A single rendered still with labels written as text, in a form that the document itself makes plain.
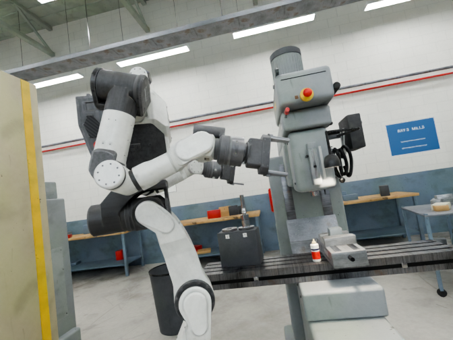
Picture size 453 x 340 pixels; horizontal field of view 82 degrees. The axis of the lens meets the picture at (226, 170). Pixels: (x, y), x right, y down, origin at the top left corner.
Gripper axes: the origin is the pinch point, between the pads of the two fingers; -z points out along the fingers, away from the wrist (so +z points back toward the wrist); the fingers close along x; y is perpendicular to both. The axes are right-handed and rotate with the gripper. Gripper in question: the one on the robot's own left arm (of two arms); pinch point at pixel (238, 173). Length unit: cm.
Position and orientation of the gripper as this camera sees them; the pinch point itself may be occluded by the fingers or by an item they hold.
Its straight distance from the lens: 133.8
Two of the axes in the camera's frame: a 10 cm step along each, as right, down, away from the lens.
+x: 1.3, -9.9, 0.4
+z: -9.6, -1.3, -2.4
